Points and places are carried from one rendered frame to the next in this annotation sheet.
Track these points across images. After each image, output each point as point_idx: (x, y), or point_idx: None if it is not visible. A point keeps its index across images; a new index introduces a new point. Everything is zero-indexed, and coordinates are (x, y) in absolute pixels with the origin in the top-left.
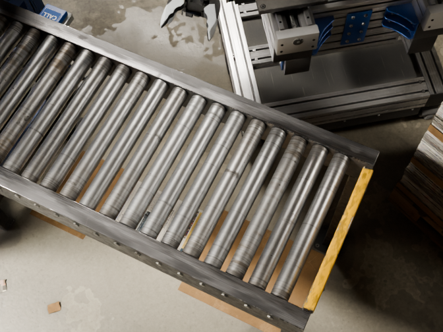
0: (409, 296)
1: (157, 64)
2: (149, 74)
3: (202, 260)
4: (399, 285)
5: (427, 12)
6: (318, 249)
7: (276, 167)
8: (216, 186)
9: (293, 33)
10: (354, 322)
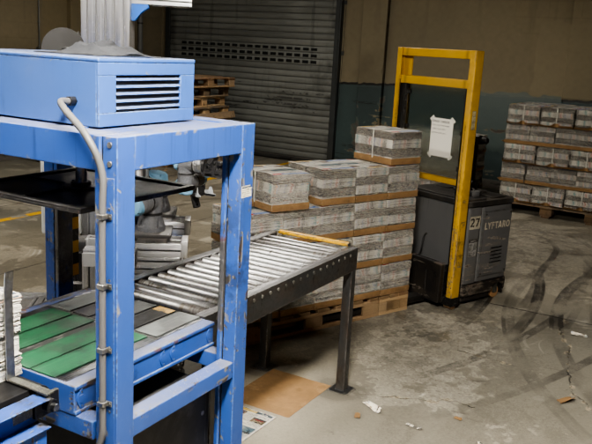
0: (305, 350)
1: (192, 256)
2: (198, 258)
3: (267, 407)
4: (298, 351)
5: (187, 222)
6: (269, 370)
7: None
8: (278, 255)
9: (185, 239)
10: (319, 366)
